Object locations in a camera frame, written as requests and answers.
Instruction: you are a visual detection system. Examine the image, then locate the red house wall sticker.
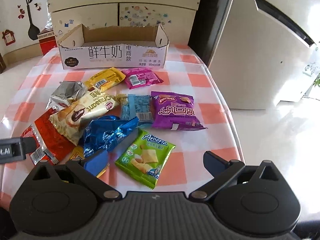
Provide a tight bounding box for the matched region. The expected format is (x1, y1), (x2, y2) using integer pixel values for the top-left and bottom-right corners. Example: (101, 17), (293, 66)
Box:
(2, 29), (16, 46)

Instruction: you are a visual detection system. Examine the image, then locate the red snack bag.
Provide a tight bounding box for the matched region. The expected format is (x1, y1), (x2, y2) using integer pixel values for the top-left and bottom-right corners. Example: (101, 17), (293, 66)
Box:
(21, 108), (75, 165)

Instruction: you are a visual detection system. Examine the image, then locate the silver foil snack packet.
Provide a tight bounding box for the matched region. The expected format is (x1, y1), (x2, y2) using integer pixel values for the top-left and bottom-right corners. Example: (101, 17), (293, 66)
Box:
(46, 81), (87, 111)

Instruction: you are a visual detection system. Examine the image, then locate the pink snack packet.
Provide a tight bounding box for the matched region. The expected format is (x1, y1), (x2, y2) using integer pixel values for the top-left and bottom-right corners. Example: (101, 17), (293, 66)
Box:
(122, 68), (163, 89)

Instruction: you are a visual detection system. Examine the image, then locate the small yellow snack packet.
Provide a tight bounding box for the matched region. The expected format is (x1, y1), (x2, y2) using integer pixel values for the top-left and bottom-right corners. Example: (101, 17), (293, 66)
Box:
(69, 146), (108, 178)

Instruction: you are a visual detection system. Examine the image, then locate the white cardboard milk box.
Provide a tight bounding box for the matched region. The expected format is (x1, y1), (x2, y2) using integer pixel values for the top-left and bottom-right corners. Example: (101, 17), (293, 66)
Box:
(57, 24), (170, 69)

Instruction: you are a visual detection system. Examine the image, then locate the red gift box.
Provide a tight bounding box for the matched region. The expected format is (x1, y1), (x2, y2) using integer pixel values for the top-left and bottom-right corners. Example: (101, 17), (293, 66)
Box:
(37, 28), (57, 55)

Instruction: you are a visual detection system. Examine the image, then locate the cream wooden cabinet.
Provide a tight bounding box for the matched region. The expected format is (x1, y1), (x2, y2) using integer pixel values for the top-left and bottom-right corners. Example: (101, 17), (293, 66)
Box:
(48, 0), (200, 45)

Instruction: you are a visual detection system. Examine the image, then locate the purple snack bag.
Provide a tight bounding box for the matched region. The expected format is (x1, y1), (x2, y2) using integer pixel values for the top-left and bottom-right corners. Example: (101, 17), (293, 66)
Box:
(151, 91), (206, 131)

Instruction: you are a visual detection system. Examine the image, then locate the light blue snack packet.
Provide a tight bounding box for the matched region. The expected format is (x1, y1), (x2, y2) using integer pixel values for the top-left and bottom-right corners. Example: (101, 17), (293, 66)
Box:
(116, 94), (154, 126)

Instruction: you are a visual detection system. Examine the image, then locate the black vase flower wall sticker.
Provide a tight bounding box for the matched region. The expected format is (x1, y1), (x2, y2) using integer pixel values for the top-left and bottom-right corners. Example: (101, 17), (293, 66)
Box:
(25, 0), (40, 41)

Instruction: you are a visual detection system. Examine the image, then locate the blue foil snack bag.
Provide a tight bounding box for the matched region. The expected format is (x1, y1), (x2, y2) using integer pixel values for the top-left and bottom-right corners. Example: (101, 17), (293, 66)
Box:
(79, 115), (139, 157)

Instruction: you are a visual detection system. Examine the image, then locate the cream croissant packet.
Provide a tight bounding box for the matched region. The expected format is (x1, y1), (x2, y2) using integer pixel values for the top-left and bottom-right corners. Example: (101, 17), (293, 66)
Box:
(49, 87), (119, 145)

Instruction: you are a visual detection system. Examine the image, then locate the white refrigerator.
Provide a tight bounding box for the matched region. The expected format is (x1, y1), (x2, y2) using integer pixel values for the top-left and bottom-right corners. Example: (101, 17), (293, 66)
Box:
(189, 0), (319, 110)

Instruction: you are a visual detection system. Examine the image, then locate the pink checkered tablecloth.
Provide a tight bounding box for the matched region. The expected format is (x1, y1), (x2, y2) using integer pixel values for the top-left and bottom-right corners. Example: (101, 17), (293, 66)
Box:
(0, 43), (245, 212)

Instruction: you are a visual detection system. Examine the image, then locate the green cracker packet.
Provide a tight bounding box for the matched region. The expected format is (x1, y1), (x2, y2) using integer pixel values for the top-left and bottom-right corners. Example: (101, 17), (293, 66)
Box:
(115, 128), (175, 189)

